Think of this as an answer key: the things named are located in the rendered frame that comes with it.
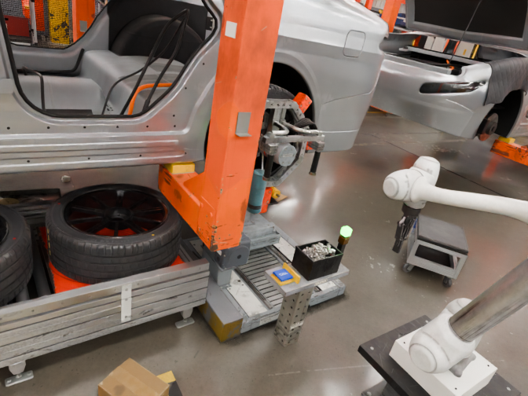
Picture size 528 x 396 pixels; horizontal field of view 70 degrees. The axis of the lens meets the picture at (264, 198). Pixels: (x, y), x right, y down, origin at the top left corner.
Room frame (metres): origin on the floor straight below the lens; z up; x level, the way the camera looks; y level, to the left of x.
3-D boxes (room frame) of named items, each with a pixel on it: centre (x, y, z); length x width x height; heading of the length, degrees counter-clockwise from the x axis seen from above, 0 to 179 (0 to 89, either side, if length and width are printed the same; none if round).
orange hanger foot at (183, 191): (1.82, 0.40, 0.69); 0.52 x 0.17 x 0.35; 40
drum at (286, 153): (2.12, -0.02, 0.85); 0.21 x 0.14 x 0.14; 40
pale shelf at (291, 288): (1.56, -0.29, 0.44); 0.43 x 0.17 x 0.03; 130
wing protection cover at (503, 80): (4.26, -2.19, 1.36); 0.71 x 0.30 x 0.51; 130
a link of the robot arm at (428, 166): (1.47, -0.61, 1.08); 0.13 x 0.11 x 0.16; 133
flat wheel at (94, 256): (1.68, 0.73, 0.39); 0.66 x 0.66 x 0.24
